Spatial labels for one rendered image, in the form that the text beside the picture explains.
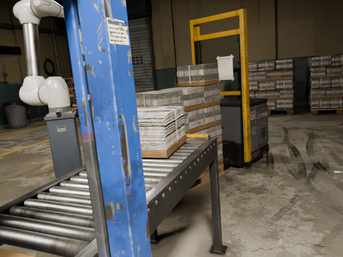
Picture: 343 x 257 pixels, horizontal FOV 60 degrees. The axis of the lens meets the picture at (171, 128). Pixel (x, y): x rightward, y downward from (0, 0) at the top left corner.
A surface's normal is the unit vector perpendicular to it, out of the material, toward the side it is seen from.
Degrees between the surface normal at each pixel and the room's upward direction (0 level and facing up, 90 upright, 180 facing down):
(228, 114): 90
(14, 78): 90
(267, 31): 90
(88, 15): 90
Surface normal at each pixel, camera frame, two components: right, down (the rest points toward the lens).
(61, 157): 0.24, 0.17
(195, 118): 0.74, 0.06
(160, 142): -0.31, 0.21
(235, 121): -0.67, 0.19
